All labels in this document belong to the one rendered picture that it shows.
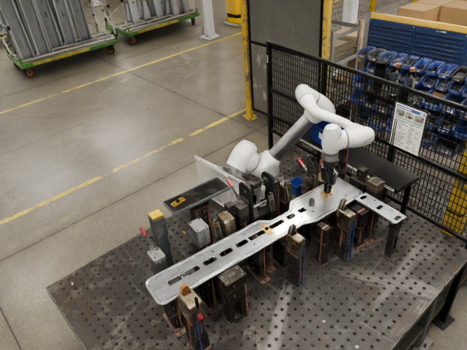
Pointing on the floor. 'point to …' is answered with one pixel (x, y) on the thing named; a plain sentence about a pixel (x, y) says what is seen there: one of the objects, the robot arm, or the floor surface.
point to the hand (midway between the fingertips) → (327, 187)
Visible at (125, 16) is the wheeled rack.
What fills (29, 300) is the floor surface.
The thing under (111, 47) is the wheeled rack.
